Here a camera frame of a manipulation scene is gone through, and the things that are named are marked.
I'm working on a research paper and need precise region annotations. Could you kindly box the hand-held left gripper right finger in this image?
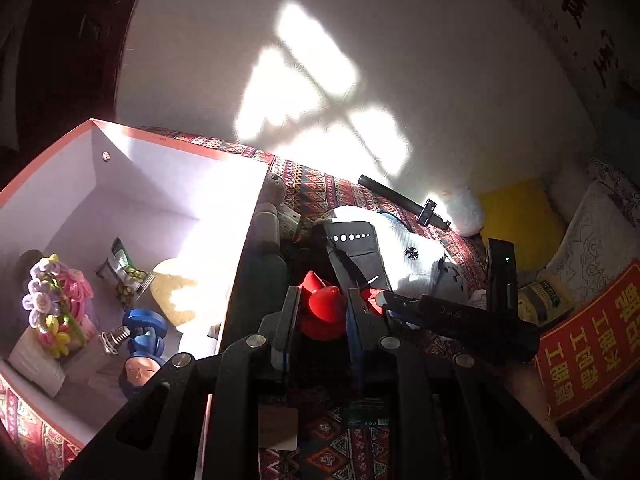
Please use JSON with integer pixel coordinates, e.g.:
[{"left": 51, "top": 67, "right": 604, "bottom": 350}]
[{"left": 346, "top": 286, "right": 586, "bottom": 480}]

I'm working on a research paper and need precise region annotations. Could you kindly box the green pea snack packet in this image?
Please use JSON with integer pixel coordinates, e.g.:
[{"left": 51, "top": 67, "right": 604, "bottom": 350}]
[
  {"left": 294, "top": 218, "right": 321, "bottom": 246},
  {"left": 95, "top": 236, "right": 154, "bottom": 312}
]

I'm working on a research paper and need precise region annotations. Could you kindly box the grey yarn ball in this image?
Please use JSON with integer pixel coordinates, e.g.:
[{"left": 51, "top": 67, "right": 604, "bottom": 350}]
[{"left": 263, "top": 174, "right": 288, "bottom": 207}]

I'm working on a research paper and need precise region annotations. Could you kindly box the dark wooden furniture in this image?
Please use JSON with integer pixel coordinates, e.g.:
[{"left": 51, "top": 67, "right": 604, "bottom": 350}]
[{"left": 0, "top": 0, "right": 153, "bottom": 188}]

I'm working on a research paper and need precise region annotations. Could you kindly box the yellow pillow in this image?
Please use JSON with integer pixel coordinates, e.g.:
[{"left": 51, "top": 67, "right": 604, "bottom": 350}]
[{"left": 474, "top": 177, "right": 569, "bottom": 274}]

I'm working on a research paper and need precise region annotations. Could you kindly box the small white plush animal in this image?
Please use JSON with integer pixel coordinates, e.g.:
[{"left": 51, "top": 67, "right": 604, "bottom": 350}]
[{"left": 431, "top": 256, "right": 489, "bottom": 309}]

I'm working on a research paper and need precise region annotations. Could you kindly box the pale yellow round object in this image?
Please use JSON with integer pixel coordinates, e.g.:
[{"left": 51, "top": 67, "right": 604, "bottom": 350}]
[{"left": 149, "top": 257, "right": 222, "bottom": 342}]

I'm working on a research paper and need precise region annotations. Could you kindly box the white printed packet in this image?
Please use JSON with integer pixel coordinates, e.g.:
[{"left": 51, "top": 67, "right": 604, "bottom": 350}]
[{"left": 278, "top": 203, "right": 314, "bottom": 234}]

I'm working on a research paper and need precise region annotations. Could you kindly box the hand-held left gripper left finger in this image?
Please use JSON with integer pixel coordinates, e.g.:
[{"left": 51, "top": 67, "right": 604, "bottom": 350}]
[{"left": 62, "top": 285, "right": 302, "bottom": 480}]

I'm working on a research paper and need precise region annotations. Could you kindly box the blue bobblehead figurine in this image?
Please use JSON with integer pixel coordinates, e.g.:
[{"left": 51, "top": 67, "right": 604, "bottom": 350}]
[{"left": 99, "top": 307, "right": 169, "bottom": 402}]

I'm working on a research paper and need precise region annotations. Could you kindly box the red toy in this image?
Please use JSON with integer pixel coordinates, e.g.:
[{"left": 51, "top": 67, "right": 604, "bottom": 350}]
[{"left": 298, "top": 270, "right": 387, "bottom": 344}]

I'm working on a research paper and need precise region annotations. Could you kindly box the white patterned pillow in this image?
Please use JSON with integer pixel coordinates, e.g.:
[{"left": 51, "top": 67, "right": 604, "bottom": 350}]
[{"left": 537, "top": 157, "right": 640, "bottom": 312}]

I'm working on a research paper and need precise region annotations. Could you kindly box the yellow packet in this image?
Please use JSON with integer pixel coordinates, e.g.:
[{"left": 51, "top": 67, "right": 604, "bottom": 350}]
[{"left": 516, "top": 279, "right": 574, "bottom": 327}]

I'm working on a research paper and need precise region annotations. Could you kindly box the white fluffy cushion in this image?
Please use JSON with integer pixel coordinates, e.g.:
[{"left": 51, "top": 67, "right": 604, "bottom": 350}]
[{"left": 442, "top": 185, "right": 487, "bottom": 237}]

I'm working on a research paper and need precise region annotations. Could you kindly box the pipe-cleaner flower bouquet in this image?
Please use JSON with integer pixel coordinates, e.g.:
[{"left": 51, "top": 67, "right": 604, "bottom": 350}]
[{"left": 9, "top": 251, "right": 97, "bottom": 397}]

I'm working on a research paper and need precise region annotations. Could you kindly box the red sign with yellow characters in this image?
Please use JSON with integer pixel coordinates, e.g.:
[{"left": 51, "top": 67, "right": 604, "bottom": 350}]
[{"left": 534, "top": 258, "right": 640, "bottom": 424}]

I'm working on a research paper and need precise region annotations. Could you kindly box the pink cardboard box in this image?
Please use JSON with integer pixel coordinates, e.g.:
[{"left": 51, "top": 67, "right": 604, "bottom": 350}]
[{"left": 0, "top": 118, "right": 274, "bottom": 461}]

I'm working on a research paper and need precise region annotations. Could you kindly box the colourful patterned blanket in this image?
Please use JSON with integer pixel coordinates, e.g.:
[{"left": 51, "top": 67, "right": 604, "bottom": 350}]
[{"left": 0, "top": 126, "right": 506, "bottom": 480}]

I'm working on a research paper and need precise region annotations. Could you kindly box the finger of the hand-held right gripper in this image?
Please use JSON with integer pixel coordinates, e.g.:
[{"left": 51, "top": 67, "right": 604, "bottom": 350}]
[{"left": 381, "top": 293, "right": 452, "bottom": 334}]

